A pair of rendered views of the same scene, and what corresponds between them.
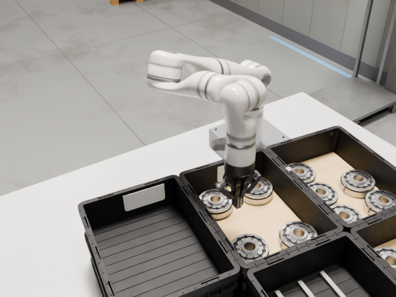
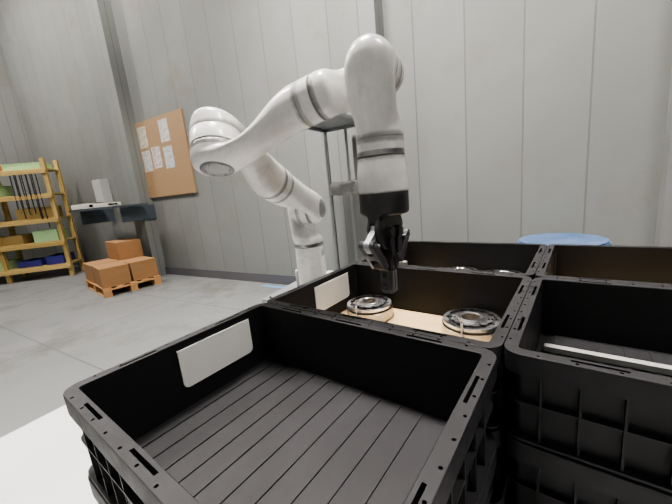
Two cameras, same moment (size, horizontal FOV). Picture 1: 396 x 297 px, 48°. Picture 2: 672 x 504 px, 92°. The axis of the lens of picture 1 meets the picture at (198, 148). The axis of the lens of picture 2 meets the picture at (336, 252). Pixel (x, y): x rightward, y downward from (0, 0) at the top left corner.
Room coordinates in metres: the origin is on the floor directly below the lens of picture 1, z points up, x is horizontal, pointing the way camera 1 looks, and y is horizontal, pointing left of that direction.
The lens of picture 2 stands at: (0.47, 0.20, 1.12)
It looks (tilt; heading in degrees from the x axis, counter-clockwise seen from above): 11 degrees down; 332
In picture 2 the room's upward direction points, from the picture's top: 6 degrees counter-clockwise
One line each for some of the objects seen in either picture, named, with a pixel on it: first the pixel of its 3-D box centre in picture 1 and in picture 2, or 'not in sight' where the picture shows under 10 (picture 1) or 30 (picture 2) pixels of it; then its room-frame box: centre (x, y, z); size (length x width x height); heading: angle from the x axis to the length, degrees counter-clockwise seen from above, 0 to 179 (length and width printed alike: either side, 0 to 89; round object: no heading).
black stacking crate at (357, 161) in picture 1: (338, 185); (450, 276); (1.04, -0.43, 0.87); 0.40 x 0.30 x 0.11; 24
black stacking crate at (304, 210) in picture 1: (253, 215); (398, 320); (0.92, -0.15, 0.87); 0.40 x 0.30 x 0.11; 24
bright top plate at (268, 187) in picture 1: (256, 187); (369, 303); (1.05, -0.18, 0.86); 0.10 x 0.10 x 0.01
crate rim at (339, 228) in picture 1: (254, 202); (397, 295); (0.92, -0.15, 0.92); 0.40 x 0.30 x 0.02; 24
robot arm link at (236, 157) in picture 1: (236, 143); (371, 172); (0.89, -0.09, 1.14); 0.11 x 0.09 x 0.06; 24
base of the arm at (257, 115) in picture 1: (250, 124); (312, 270); (1.40, -0.19, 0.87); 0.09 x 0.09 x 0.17; 32
